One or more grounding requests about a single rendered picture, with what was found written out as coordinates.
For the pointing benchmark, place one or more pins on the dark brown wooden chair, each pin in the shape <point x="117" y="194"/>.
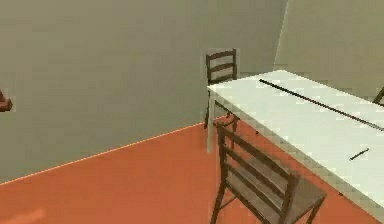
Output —
<point x="260" y="181"/>
<point x="379" y="96"/>
<point x="221" y="68"/>

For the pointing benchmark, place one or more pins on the white table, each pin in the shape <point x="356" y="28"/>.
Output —
<point x="300" y="120"/>

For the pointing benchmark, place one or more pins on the long black rod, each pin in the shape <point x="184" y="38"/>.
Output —
<point x="320" y="104"/>

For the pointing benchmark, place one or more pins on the small black pen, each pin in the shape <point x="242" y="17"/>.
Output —
<point x="359" y="154"/>

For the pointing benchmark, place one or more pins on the reddish brown object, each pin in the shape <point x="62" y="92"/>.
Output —
<point x="4" y="103"/>

